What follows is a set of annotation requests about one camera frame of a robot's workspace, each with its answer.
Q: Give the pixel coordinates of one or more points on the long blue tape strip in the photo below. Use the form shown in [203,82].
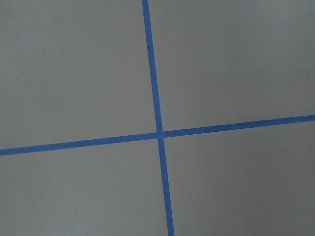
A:
[158,118]

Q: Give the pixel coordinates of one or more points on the crossing blue tape strip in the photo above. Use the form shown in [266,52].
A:
[151,136]

